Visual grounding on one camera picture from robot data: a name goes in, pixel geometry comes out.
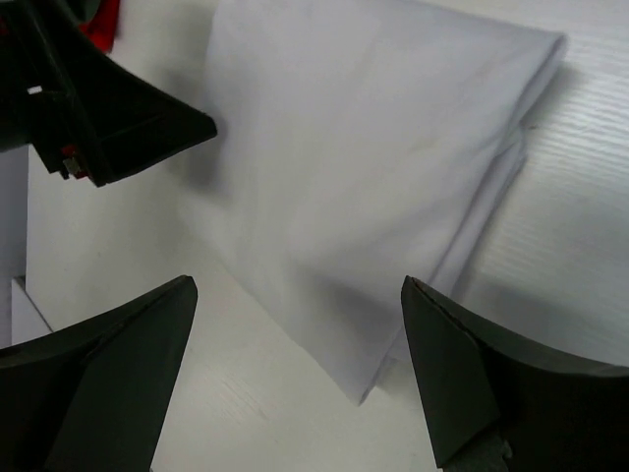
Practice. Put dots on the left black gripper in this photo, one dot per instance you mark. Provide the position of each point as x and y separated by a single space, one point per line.
86 116

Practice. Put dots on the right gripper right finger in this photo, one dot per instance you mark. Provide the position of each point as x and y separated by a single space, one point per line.
495 400

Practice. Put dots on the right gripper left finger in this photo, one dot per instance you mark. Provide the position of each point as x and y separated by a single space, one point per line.
94 395

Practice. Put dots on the white t-shirt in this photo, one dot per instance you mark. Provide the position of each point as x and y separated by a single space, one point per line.
359 142

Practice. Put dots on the folded red t-shirt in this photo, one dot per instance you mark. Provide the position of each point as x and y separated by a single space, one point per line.
101 29

